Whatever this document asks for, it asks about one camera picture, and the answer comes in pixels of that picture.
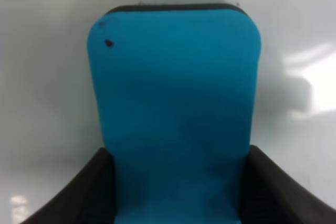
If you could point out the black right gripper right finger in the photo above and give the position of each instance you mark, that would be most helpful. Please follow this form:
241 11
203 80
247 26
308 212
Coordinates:
269 195

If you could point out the white whiteboard with aluminium frame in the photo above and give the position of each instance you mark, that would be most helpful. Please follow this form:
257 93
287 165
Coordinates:
49 121

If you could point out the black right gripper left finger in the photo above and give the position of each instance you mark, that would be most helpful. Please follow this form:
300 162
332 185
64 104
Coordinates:
90 197

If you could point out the teal whiteboard eraser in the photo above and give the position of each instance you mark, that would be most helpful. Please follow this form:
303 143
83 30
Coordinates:
175 88

